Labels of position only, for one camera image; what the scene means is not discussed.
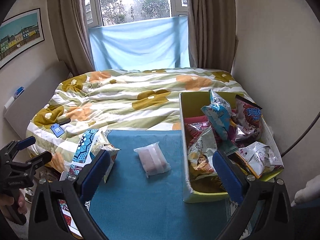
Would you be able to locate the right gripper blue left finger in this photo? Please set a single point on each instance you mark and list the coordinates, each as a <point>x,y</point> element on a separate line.
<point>46,217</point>

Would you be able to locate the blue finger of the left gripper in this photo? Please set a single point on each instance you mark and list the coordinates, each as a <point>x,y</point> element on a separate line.
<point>25,143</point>
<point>40,160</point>

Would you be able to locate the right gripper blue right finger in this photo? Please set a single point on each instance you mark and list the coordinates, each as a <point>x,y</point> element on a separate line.
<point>267,201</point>

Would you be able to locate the white grey snack bag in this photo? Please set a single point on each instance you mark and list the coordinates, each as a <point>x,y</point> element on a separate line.
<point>259,158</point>

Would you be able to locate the gold snack bag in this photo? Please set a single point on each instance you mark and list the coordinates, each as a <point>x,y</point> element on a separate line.
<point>210,184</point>

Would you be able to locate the grey Oishi snack bag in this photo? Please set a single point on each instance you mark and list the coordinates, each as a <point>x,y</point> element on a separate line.
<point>200,156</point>

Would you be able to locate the dark red chocolate snack bag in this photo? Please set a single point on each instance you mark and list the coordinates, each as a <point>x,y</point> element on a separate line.
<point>248,126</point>

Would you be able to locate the clear white packet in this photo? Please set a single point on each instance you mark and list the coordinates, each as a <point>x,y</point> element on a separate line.
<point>152,159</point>

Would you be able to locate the light blue small packet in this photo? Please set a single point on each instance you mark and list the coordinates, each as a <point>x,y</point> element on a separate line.
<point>218,112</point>

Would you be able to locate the pink snack bag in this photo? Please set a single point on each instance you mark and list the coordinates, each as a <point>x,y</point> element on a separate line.
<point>194,126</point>

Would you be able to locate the blue cream snack bag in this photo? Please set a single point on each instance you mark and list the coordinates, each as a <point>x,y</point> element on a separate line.
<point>101,143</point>

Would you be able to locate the dark green packet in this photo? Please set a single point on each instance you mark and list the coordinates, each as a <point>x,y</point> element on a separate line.
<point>227,147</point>

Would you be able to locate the person's left hand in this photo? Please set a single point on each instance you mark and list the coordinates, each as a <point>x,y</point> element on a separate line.
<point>9,201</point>

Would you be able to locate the blue tag card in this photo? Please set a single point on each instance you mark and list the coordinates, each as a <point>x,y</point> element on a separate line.
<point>57,130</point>

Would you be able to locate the grey headboard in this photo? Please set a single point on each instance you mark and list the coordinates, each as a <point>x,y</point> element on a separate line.
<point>35,97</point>

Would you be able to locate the black remote on bed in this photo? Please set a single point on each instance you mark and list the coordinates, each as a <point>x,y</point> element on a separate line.
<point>66,121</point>

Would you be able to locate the blue white item on headboard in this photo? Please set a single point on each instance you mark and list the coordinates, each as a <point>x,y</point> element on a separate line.
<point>18,92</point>

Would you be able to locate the floral duvet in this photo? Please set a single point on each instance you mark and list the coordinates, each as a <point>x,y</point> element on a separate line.
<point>118,99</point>

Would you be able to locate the black lamp stand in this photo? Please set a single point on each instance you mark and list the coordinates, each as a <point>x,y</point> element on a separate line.
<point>303,135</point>

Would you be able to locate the teal patterned tablecloth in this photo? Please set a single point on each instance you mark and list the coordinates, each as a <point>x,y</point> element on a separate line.
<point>130,205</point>

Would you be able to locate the framed town picture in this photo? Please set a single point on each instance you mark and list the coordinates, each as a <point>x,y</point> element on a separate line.
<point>19,33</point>

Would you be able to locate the left brown curtain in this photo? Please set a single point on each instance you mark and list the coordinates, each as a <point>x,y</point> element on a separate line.
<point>68,25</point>

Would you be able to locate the brown curtain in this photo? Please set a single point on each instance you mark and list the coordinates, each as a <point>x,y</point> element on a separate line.
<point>68,25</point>
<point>212,34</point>

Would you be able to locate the window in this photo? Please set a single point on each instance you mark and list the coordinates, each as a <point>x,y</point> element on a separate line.
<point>112,12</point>

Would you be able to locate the light blue hanging cloth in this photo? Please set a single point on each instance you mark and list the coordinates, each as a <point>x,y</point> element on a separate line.
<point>143,45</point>

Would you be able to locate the right brown curtain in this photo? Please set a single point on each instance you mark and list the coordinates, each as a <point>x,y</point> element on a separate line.
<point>212,34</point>

